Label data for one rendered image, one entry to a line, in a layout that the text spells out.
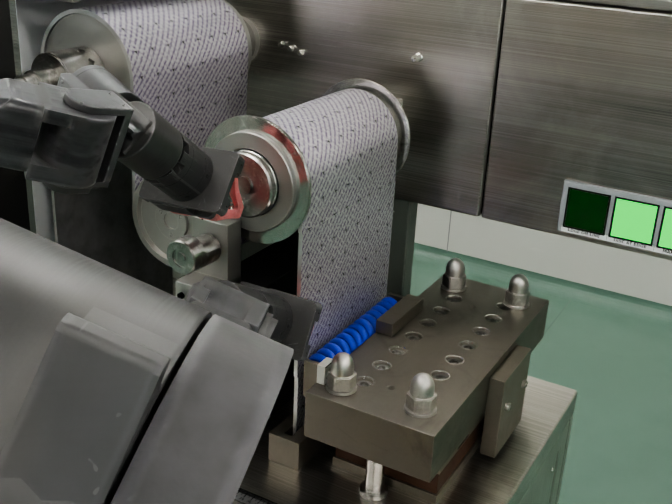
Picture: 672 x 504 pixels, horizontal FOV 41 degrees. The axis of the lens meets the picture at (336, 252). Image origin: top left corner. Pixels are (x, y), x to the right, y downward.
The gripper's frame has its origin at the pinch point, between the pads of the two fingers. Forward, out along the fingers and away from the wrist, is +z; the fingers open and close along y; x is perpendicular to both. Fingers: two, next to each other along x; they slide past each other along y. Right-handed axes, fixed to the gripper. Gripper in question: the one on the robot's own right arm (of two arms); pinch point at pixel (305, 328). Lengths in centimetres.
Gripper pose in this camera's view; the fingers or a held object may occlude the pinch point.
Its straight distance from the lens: 106.9
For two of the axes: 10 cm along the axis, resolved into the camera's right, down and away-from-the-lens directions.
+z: 4.1, 1.8, 9.0
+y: 8.7, 2.3, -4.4
